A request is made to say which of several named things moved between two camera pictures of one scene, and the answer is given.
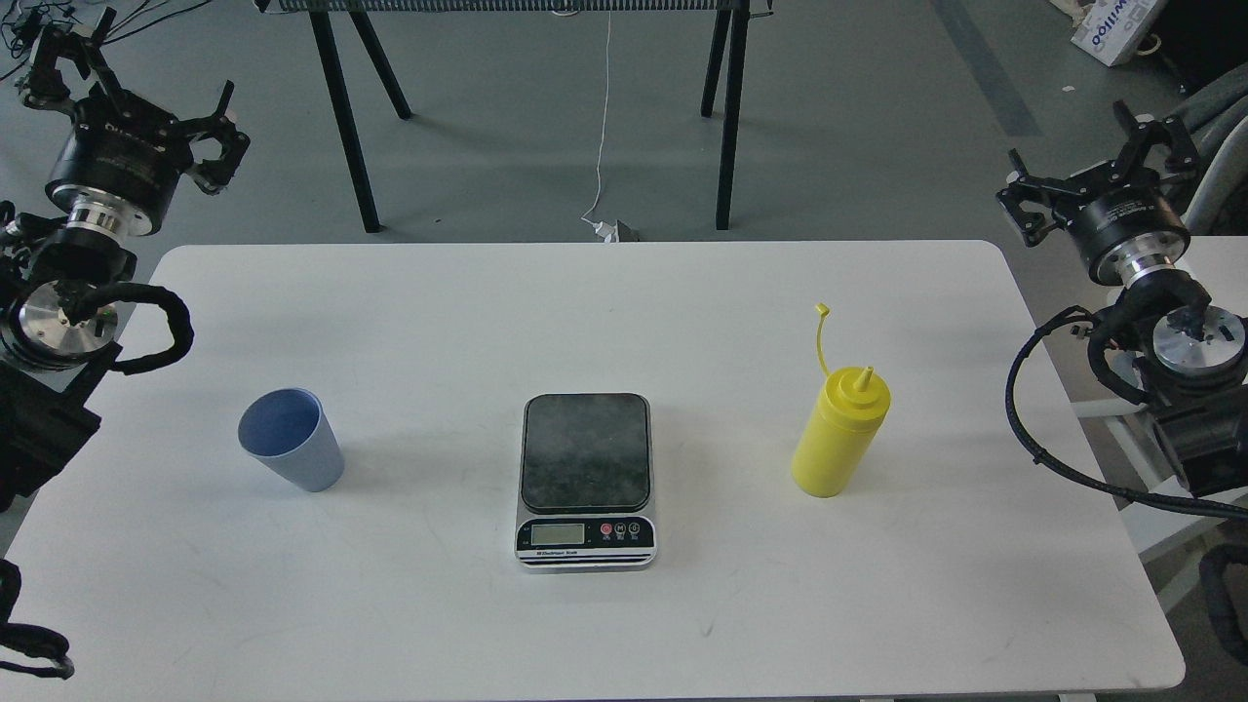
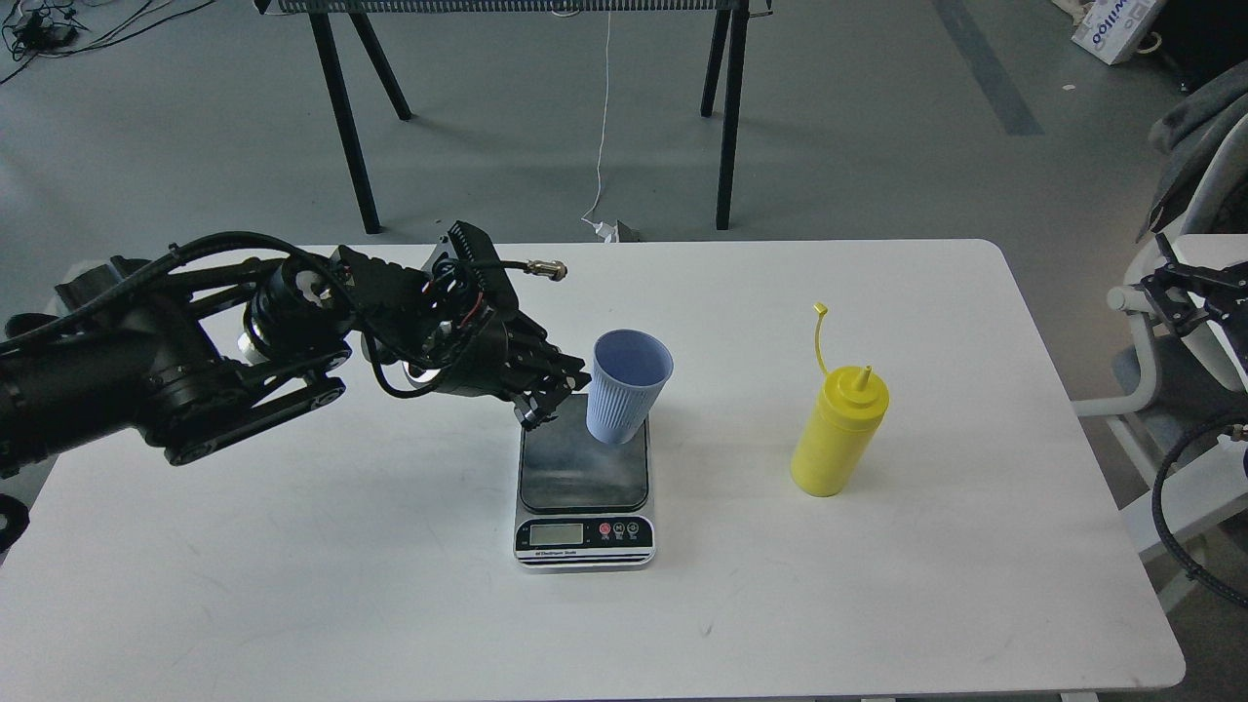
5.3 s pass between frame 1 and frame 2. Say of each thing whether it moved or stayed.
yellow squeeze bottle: stayed
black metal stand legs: stayed
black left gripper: moved
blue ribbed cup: moved
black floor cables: stayed
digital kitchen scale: stayed
